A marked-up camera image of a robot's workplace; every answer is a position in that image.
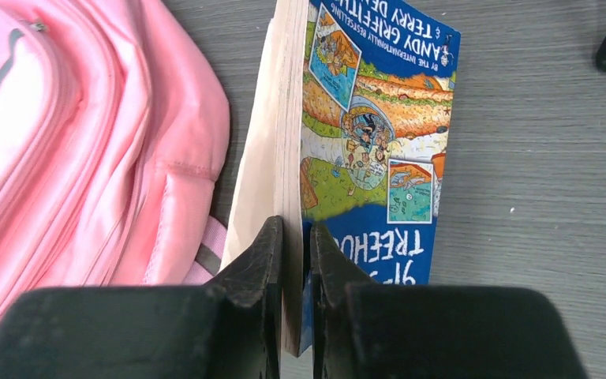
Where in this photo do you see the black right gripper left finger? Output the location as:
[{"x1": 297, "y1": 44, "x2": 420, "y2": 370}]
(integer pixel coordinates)
[{"x1": 0, "y1": 216, "x2": 284, "y2": 378}]

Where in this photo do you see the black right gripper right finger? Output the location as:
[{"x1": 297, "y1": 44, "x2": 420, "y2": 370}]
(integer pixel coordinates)
[{"x1": 309, "y1": 223, "x2": 587, "y2": 378}]

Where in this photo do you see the pink student backpack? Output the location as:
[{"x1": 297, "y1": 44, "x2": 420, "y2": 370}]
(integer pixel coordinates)
[{"x1": 0, "y1": 1, "x2": 230, "y2": 321}]

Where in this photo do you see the blue 91-storey treehouse book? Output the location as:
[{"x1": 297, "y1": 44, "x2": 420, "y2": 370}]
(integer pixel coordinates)
[{"x1": 223, "y1": 0, "x2": 461, "y2": 356}]

